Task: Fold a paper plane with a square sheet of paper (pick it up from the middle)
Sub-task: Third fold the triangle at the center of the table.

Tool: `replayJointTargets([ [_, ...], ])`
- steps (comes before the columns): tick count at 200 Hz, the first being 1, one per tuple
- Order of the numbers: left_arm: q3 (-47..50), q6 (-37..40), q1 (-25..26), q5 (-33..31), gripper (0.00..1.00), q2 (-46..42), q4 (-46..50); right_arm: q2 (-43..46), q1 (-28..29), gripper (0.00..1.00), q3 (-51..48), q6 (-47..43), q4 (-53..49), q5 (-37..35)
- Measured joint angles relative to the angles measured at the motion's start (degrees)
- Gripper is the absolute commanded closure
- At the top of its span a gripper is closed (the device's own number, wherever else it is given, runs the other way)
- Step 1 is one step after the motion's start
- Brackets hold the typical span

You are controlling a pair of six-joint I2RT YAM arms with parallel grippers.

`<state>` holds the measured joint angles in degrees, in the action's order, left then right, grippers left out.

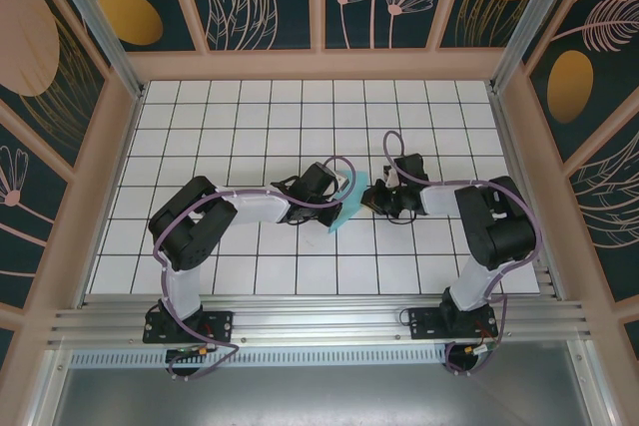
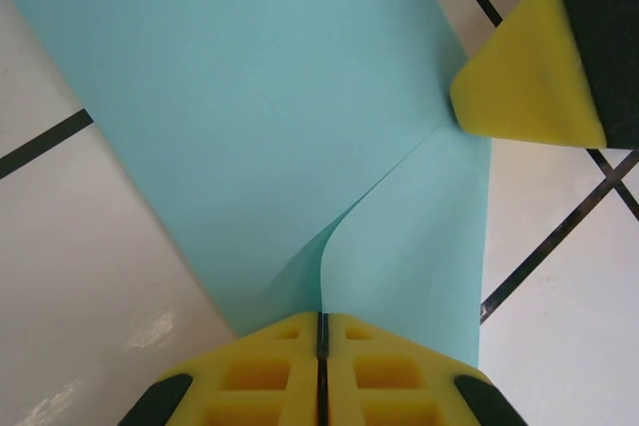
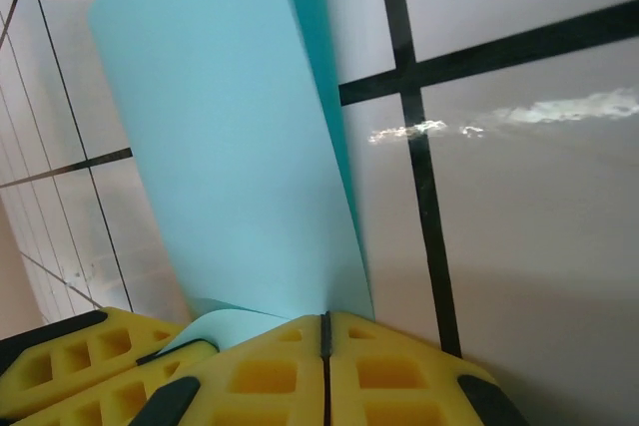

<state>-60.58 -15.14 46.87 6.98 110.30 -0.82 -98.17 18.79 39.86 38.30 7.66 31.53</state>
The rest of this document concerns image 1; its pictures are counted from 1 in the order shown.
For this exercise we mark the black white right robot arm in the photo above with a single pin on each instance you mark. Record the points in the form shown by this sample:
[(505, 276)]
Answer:
[(499, 231)]

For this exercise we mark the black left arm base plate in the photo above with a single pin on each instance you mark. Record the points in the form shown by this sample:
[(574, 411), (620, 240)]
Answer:
[(219, 323)]

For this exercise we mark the teal paper sheet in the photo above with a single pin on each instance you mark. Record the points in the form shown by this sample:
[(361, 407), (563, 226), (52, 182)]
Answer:
[(349, 215)]

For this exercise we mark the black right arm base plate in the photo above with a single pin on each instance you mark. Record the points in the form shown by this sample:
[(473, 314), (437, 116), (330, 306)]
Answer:
[(424, 323)]

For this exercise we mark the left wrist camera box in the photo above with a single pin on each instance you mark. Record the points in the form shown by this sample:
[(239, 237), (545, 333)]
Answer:
[(341, 181)]

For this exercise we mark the small black circuit board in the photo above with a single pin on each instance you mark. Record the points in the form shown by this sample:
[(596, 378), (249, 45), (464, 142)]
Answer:
[(182, 353)]

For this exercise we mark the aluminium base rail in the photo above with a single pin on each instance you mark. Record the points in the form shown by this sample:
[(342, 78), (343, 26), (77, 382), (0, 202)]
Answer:
[(319, 321)]

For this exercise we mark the aluminium corner post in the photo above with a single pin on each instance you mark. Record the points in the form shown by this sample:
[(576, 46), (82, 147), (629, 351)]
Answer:
[(97, 17), (534, 17)]

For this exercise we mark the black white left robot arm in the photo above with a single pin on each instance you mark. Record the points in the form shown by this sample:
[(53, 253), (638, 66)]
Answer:
[(190, 226)]

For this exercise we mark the grey metal panel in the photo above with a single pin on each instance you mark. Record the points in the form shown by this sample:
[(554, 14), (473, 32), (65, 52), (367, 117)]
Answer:
[(319, 396)]

